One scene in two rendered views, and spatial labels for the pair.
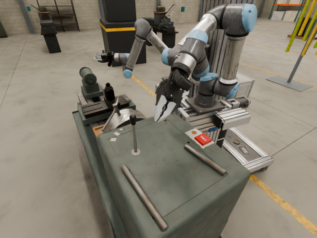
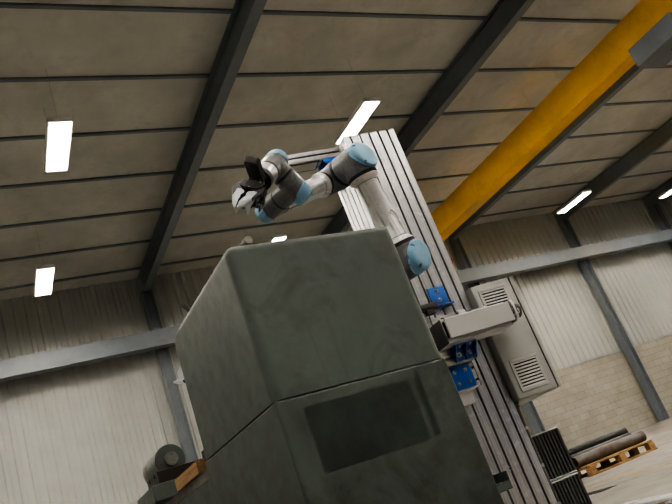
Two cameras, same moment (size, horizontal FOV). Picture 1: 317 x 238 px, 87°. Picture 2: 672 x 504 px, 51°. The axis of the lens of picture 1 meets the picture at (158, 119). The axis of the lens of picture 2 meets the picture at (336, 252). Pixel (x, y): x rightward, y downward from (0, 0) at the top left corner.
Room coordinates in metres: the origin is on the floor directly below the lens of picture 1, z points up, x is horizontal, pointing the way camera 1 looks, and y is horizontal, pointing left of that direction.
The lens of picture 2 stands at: (-1.38, -0.18, 0.59)
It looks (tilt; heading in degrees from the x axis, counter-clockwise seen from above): 20 degrees up; 359
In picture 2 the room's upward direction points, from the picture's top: 21 degrees counter-clockwise
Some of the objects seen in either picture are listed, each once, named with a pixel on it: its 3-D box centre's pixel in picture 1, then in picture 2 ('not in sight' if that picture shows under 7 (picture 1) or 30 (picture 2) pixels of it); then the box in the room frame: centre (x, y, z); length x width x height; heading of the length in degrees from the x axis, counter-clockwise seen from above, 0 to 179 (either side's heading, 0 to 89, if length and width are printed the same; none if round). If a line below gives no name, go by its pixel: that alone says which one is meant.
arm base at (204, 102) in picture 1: (205, 97); not in sight; (1.13, -0.36, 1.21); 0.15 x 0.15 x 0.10
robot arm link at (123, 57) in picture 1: (125, 57); not in sight; (1.60, 0.31, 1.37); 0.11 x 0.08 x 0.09; 87
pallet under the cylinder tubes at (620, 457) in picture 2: not in sight; (604, 462); (9.26, -2.89, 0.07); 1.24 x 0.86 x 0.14; 116
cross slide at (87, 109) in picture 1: (105, 106); (206, 466); (1.43, 0.53, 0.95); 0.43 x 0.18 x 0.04; 121
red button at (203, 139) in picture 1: (203, 139); not in sight; (0.60, -0.22, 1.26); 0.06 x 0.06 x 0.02; 31
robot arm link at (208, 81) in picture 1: (208, 82); not in sight; (1.12, -0.36, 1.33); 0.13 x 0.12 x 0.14; 50
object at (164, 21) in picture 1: (159, 27); not in sight; (8.21, -0.06, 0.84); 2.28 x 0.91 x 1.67; 30
